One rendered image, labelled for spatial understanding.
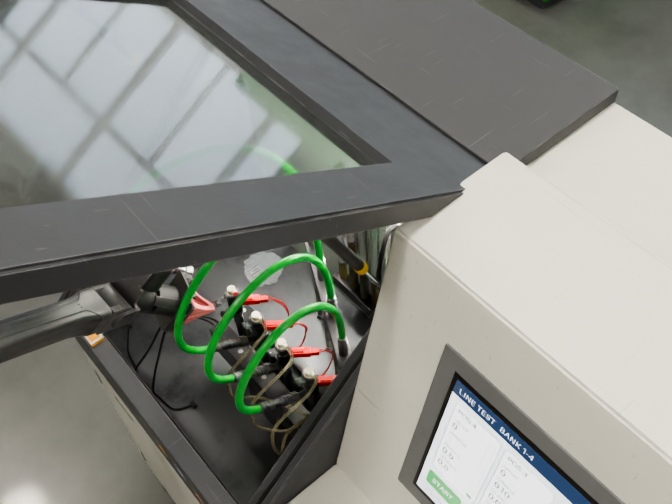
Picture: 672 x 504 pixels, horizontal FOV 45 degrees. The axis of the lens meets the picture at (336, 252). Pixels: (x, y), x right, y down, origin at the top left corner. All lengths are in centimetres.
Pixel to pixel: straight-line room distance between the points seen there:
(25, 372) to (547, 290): 224
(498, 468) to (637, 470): 23
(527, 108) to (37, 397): 206
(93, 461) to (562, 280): 197
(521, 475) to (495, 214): 35
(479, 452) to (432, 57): 67
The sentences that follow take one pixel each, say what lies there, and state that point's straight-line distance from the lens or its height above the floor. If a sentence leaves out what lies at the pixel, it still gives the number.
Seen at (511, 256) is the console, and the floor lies 155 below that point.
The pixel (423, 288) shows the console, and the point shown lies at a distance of 111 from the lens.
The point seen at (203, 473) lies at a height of 95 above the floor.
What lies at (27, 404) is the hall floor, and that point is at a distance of 294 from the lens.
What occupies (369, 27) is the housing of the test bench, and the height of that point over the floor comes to 150.
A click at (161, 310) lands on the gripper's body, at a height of 120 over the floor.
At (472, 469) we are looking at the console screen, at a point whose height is 128.
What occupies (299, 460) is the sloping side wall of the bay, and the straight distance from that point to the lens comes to 144.
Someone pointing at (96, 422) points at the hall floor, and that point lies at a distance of 283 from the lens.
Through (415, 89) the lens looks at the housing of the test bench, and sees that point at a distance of 138.
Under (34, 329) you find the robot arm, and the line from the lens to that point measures 126.
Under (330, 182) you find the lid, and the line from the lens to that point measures 101.
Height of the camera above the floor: 240
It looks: 52 degrees down
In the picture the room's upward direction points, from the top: 4 degrees counter-clockwise
